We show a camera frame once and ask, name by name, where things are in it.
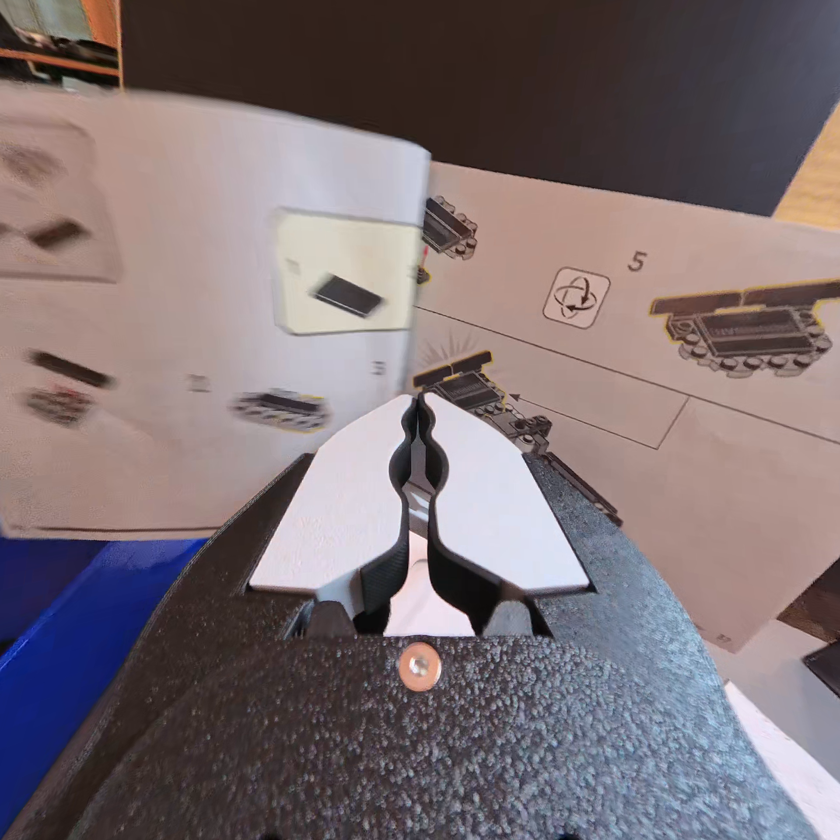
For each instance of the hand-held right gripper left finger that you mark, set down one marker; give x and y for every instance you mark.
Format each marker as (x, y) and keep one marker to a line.
(335, 519)

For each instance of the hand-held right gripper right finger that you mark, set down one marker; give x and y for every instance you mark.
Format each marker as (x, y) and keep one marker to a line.
(505, 519)

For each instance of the instruction booklet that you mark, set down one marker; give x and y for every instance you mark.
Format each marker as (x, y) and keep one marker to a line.
(656, 433)

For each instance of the large blue plastic bin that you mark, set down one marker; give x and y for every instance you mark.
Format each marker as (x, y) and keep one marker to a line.
(66, 656)

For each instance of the white book stand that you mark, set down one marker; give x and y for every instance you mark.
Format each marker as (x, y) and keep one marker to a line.
(788, 775)

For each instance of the black panel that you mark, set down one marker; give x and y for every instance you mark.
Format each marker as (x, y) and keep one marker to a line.
(525, 79)

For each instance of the curved wooden panel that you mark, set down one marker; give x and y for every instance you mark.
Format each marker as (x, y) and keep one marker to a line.
(814, 177)

